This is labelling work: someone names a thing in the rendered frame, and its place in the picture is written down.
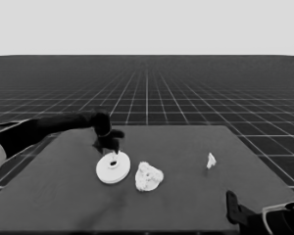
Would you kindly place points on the large thick white disc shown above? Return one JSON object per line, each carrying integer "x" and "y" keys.
{"x": 105, "y": 173}

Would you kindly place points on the white round carrier with pins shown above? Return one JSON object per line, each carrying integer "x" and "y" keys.
{"x": 151, "y": 185}

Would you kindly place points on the small white T-shaped piece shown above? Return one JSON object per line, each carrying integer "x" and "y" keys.
{"x": 211, "y": 160}

